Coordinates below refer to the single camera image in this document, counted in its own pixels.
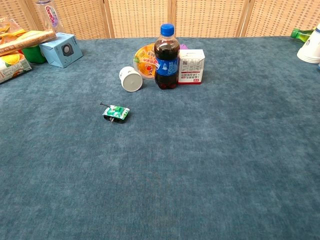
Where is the green and white toy tank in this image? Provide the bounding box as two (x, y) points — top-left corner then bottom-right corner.
(99, 102), (131, 125)

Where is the blue tablecloth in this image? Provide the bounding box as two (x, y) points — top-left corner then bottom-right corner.
(0, 36), (320, 240)

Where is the white paper cup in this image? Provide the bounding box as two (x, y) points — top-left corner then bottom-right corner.
(118, 65), (144, 93)

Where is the cola bottle with blue cap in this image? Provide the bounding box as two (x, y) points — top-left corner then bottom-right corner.
(153, 23), (181, 91)

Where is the orange fruit jelly cup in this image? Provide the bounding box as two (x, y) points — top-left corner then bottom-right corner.
(132, 42), (157, 80)

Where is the white and red carton box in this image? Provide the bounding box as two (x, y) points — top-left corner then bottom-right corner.
(177, 48), (206, 86)

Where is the woven bamboo folding screen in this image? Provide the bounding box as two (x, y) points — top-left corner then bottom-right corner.
(0, 0), (320, 39)

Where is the light blue speaker box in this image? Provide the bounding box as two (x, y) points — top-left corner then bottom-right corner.
(39, 32), (84, 69)

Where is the green plastic cup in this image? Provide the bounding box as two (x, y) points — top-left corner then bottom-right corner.
(21, 45), (47, 64)

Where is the clear plastic bottle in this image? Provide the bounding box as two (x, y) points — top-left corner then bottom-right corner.
(34, 0), (66, 35)

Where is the brown bread package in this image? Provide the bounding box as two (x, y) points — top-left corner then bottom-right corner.
(0, 29), (57, 57)

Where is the orange juice carton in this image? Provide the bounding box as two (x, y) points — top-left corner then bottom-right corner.
(0, 51), (33, 84)

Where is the green bottle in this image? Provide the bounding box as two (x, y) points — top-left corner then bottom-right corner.
(290, 27), (315, 43)

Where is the stack of white paper cups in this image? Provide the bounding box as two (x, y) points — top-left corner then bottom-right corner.
(296, 23), (320, 64)

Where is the orange snack bag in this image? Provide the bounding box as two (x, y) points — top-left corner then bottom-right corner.
(0, 16), (27, 46)

